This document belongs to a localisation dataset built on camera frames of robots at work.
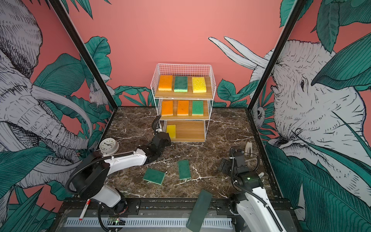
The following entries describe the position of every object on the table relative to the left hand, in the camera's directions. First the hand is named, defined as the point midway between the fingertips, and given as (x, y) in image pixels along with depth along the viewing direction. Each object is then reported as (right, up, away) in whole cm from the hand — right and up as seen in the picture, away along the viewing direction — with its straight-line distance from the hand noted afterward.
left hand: (168, 132), depth 89 cm
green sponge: (+19, +15, -4) cm, 24 cm away
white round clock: (-39, -9, +4) cm, 41 cm away
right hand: (+34, -16, -9) cm, 39 cm away
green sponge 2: (-7, -25, -5) cm, 27 cm away
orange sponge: (0, +15, -3) cm, 15 cm away
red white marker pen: (-40, -40, -18) cm, 59 cm away
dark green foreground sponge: (+19, -39, -16) cm, 46 cm away
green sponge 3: (+11, -23, -5) cm, 26 cm away
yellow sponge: (0, 0, +15) cm, 15 cm away
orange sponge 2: (+10, +15, -5) cm, 19 cm away
